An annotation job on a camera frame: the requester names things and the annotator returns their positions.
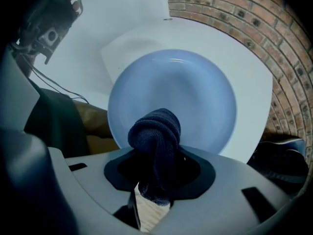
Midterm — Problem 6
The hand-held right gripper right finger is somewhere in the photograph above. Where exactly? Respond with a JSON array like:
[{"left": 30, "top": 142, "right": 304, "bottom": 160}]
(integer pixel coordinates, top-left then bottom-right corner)
[{"left": 156, "top": 145, "right": 295, "bottom": 235}]

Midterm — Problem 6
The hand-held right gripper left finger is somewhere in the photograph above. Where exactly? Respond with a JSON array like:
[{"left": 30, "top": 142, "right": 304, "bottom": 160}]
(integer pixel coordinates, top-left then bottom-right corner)
[{"left": 65, "top": 147, "right": 142, "bottom": 232}]

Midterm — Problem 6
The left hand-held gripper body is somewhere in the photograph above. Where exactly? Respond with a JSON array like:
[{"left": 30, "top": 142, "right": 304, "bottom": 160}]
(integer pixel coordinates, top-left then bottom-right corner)
[{"left": 9, "top": 0, "right": 84, "bottom": 65}]

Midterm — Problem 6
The dark blue cloth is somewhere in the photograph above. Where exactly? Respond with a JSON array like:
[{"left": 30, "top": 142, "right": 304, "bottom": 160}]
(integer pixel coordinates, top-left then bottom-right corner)
[{"left": 127, "top": 108, "right": 182, "bottom": 207}]

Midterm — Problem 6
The big blue plate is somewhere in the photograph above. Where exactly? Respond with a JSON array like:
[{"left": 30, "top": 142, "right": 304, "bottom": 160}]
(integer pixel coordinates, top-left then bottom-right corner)
[{"left": 107, "top": 49, "right": 237, "bottom": 156}]

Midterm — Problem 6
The person's left hand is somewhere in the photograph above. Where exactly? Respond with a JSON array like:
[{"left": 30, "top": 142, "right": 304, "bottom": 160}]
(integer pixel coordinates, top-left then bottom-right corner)
[{"left": 67, "top": 0, "right": 82, "bottom": 16}]

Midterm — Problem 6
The black backpack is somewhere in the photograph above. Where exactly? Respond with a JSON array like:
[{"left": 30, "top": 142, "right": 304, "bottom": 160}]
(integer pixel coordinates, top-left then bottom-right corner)
[{"left": 246, "top": 136, "right": 310, "bottom": 195}]

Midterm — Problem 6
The person's leg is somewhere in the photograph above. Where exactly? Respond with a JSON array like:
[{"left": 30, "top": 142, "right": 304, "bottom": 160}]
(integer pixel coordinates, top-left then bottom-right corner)
[{"left": 73, "top": 99, "right": 120, "bottom": 154}]

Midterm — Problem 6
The person in dark green shirt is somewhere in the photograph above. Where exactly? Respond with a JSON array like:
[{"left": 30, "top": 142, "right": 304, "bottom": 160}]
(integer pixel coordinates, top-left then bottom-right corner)
[{"left": 24, "top": 79, "right": 90, "bottom": 159}]

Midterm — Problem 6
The thin black cable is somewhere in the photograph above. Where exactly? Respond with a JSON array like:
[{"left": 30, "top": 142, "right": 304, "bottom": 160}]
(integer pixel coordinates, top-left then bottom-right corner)
[{"left": 29, "top": 65, "right": 90, "bottom": 105}]

